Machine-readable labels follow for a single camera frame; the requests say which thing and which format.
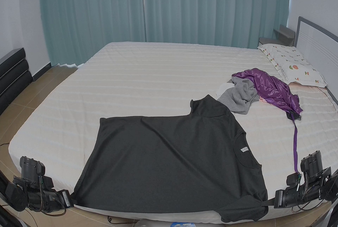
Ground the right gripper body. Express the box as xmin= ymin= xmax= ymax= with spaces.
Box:
xmin=274 ymin=186 xmax=301 ymax=209

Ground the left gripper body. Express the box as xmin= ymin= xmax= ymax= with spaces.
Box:
xmin=28 ymin=188 xmax=74 ymax=214

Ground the black T-shirt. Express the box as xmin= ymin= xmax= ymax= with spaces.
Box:
xmin=73 ymin=94 xmax=269 ymax=223

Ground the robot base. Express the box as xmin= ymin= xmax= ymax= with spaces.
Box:
xmin=140 ymin=219 xmax=196 ymax=227

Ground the bed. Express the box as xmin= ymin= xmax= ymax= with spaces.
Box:
xmin=8 ymin=16 xmax=338 ymax=224

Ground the grey garment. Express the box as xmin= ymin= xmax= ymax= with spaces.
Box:
xmin=217 ymin=78 xmax=260 ymax=115

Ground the purple satin garment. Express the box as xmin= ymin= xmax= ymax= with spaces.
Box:
xmin=232 ymin=68 xmax=303 ymax=173

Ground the white garment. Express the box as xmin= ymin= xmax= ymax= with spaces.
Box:
xmin=216 ymin=83 xmax=234 ymax=98

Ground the black chest of drawers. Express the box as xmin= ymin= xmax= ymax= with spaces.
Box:
xmin=0 ymin=47 xmax=33 ymax=115

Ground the white printed pillow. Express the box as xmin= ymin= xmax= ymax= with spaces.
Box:
xmin=257 ymin=44 xmax=328 ymax=87

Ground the grey bedside table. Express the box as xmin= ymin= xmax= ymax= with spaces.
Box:
xmin=259 ymin=24 xmax=296 ymax=48

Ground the blue-green curtain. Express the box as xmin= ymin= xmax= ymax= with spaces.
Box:
xmin=40 ymin=0 xmax=146 ymax=66
xmin=144 ymin=0 xmax=289 ymax=49

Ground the black cable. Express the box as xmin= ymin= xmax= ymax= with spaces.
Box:
xmin=290 ymin=200 xmax=324 ymax=212
xmin=26 ymin=207 xmax=66 ymax=221

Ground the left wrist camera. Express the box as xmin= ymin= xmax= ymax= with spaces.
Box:
xmin=40 ymin=176 xmax=53 ymax=190

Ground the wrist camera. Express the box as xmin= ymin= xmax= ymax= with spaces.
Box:
xmin=40 ymin=176 xmax=53 ymax=190
xmin=287 ymin=173 xmax=301 ymax=186

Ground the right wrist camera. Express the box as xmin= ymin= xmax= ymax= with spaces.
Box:
xmin=287 ymin=173 xmax=301 ymax=186

